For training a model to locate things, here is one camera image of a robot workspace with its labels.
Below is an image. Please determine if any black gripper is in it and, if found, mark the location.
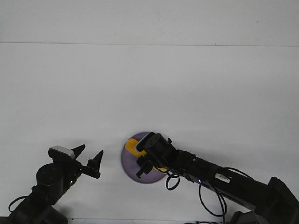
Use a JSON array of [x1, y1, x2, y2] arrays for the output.
[[67, 144, 104, 184], [136, 133, 179, 178]]

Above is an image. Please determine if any purple round plate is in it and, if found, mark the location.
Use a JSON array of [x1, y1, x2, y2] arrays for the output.
[[121, 132, 166, 184]]

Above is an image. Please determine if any yellow corn cob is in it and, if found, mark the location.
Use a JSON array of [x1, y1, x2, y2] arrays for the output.
[[125, 138, 169, 173]]

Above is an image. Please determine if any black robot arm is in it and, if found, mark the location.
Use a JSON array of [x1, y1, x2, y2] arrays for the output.
[[0, 145, 103, 224], [135, 133, 299, 224]]

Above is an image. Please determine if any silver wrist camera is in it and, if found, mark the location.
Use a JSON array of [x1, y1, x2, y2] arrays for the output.
[[135, 132, 155, 152], [48, 146, 75, 161]]

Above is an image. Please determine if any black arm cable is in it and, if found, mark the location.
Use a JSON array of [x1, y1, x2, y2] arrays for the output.
[[165, 168, 254, 224], [8, 195, 30, 213]]

